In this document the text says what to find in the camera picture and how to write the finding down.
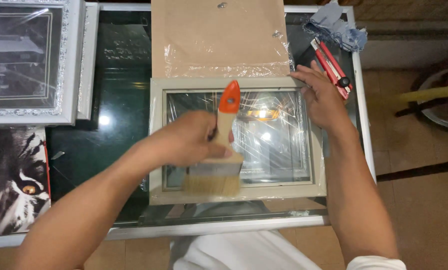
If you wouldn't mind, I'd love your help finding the person's left hand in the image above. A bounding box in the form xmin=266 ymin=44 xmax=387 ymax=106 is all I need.
xmin=153 ymin=110 xmax=235 ymax=168

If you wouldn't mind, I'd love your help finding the person's right hand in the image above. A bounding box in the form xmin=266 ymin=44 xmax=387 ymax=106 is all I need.
xmin=289 ymin=60 xmax=355 ymax=133

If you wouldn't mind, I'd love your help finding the orange-tipped wooden paintbrush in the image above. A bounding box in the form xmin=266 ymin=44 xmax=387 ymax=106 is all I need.
xmin=181 ymin=80 xmax=245 ymax=198

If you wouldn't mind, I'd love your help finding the beige picture frame with glass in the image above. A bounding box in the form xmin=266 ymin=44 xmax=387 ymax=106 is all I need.
xmin=148 ymin=76 xmax=328 ymax=206

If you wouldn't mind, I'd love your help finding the red utility knife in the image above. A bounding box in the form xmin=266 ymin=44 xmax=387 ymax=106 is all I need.
xmin=310 ymin=37 xmax=354 ymax=100

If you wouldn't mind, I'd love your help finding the black flat block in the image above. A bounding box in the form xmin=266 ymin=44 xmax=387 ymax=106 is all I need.
xmin=295 ymin=45 xmax=319 ymax=72

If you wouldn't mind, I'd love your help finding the blue-grey frayed cloth rag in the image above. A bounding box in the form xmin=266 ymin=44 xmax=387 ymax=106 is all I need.
xmin=302 ymin=2 xmax=368 ymax=53

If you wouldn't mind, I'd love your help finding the brown backing board in plastic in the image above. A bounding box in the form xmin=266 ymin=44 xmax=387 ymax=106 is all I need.
xmin=151 ymin=0 xmax=296 ymax=79

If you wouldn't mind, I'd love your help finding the yellow stick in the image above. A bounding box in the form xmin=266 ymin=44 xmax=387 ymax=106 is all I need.
xmin=398 ymin=83 xmax=448 ymax=104

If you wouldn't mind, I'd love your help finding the round metal basin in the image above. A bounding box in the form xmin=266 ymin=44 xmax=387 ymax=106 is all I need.
xmin=414 ymin=65 xmax=448 ymax=131

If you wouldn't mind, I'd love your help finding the person's white clothing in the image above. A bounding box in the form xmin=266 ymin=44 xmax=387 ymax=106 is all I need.
xmin=169 ymin=230 xmax=408 ymax=270

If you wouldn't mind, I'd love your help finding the black-and-white tiger print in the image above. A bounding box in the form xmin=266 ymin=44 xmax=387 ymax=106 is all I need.
xmin=0 ymin=125 xmax=52 ymax=239

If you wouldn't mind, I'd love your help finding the plain white picture frame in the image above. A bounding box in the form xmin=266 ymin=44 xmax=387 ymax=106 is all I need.
xmin=76 ymin=2 xmax=100 ymax=121

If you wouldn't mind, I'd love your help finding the silver ornate picture frame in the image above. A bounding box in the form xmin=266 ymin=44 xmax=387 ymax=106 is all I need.
xmin=0 ymin=0 xmax=86 ymax=127

